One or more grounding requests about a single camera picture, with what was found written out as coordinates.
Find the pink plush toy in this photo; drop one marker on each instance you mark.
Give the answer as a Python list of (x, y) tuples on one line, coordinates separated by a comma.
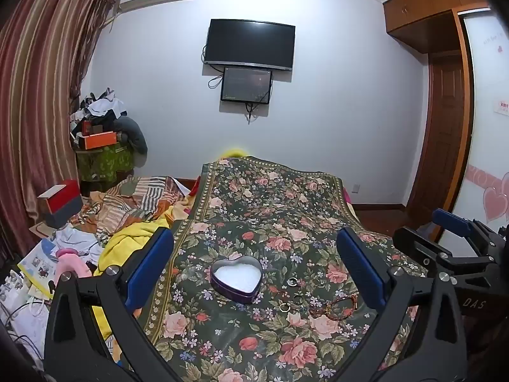
[(71, 264)]

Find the red and white box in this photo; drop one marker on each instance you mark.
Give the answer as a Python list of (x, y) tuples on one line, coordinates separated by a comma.
[(59, 199)]

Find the grey cloth bundle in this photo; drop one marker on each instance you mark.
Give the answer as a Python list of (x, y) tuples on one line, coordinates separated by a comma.
[(133, 133)]

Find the floral blanket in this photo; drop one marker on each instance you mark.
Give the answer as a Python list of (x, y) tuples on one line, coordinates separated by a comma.
[(254, 215)]

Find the pile of clothes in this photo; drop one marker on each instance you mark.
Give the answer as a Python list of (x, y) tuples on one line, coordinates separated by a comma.
[(99, 107)]

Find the brown wooden door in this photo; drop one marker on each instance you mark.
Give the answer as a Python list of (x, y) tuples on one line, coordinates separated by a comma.
[(441, 127)]

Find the printed paper booklet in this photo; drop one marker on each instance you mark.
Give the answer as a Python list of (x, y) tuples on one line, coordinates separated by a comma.
[(37, 264)]

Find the striped patchwork quilt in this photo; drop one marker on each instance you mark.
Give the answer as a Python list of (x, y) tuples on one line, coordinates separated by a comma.
[(135, 199)]

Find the yellow pillow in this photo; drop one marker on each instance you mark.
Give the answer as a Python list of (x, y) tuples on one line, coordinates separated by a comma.
[(234, 153)]

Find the yellow blanket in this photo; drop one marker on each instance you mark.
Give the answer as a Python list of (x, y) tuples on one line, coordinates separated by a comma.
[(131, 238)]

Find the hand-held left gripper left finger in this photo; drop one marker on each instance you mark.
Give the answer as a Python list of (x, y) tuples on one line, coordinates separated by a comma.
[(149, 270)]

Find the white wardrobe sliding door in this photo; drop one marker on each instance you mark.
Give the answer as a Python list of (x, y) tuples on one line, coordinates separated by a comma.
[(485, 107)]

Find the black wall television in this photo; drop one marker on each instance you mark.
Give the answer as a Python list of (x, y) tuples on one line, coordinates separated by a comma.
[(250, 43)]

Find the pink label sticker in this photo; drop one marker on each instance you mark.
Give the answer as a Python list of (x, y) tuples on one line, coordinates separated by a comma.
[(502, 106)]

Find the wooden overhead cabinet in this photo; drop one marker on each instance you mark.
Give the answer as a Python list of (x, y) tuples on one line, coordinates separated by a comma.
[(421, 12)]

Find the striped red curtain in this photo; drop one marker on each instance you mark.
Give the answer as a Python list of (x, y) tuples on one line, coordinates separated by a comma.
[(39, 87)]

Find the orange box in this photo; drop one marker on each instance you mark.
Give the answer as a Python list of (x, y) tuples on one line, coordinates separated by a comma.
[(97, 140)]

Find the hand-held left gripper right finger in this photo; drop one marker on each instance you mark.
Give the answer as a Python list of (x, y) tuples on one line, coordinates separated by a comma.
[(360, 270)]

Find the small wall monitor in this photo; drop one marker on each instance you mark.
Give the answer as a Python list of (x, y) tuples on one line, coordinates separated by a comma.
[(246, 85)]

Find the green patterned cloth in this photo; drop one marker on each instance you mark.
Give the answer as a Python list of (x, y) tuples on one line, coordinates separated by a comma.
[(103, 163)]

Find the white wall outlet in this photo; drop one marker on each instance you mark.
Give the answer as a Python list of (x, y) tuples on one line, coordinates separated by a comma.
[(356, 188)]

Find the purple heart-shaped tin box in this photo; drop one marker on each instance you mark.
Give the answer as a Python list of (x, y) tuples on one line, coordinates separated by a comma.
[(236, 278)]

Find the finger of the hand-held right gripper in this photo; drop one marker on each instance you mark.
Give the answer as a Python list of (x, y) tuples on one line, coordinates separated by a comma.
[(451, 223), (417, 246)]

